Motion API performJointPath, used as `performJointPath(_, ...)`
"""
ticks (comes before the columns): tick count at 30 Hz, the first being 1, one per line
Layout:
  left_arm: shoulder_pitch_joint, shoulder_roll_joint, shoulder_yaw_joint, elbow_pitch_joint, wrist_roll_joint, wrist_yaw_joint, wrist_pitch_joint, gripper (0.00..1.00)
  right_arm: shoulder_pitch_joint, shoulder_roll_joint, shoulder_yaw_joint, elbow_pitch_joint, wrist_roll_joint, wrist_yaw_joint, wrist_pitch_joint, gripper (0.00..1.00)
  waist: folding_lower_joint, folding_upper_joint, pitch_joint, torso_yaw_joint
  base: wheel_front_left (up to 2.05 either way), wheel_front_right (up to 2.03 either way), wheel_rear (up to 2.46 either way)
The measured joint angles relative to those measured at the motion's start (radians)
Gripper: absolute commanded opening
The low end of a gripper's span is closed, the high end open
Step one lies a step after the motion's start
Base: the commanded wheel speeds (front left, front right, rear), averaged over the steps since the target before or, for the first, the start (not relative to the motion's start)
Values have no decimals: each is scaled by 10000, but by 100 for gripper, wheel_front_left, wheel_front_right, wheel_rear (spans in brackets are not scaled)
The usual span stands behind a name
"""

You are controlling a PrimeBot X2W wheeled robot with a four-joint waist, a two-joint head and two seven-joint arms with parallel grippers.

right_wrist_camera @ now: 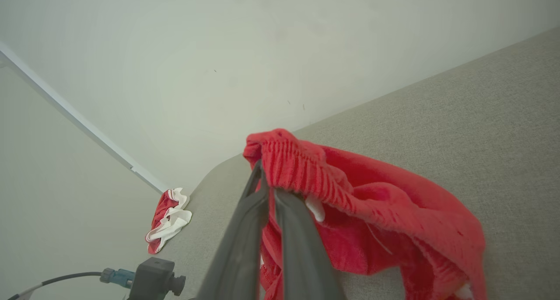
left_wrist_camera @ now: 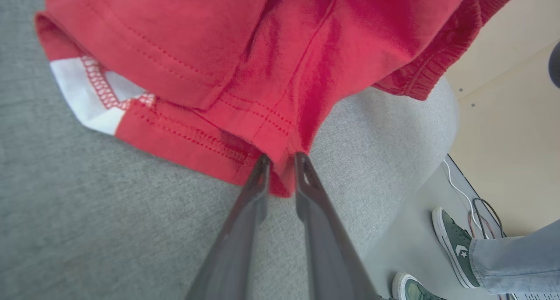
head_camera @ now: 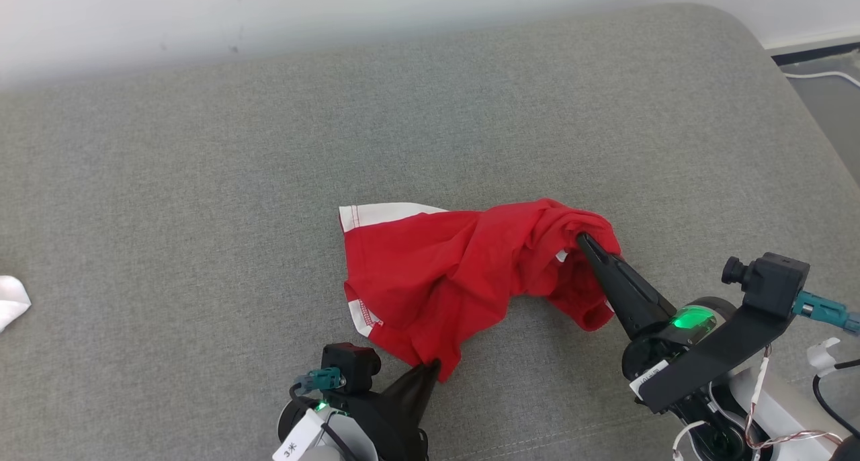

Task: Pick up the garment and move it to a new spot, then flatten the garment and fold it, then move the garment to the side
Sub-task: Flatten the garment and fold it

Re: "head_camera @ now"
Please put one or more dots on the grey fabric sofa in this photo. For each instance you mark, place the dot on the grey fabric sofa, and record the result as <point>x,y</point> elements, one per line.
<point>201,212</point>

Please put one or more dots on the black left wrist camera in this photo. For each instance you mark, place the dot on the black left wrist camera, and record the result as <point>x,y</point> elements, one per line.
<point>353,367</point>

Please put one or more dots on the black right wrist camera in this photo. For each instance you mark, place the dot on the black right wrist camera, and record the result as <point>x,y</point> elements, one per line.
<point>772,283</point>

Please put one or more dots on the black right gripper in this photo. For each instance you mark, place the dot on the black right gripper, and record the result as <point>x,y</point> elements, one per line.
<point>662,340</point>

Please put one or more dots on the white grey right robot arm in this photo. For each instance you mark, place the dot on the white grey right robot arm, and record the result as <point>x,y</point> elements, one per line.
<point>786,414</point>

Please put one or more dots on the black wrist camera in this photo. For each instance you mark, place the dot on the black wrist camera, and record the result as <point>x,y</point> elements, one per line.
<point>772,283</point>
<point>353,367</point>

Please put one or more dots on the black right camera bracket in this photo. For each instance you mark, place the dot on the black right camera bracket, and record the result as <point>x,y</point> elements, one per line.
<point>712,363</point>

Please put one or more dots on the teal left camera connector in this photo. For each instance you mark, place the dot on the teal left camera connector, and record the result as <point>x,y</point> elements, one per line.
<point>322,380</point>

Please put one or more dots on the red white sports jersey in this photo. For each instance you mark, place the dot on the red white sports jersey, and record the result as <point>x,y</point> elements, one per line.
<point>10,303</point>

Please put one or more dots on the red shorts white stripe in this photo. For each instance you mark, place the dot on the red shorts white stripe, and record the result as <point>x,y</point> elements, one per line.
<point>437,273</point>

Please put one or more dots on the teal right camera connector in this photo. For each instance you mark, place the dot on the teal right camera connector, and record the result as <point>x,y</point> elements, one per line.
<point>823,310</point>

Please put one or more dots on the teal camera connector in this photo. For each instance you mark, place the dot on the teal camera connector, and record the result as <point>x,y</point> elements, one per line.
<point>823,310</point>
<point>322,380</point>

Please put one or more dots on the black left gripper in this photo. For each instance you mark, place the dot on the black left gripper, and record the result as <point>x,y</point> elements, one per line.
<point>396,451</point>

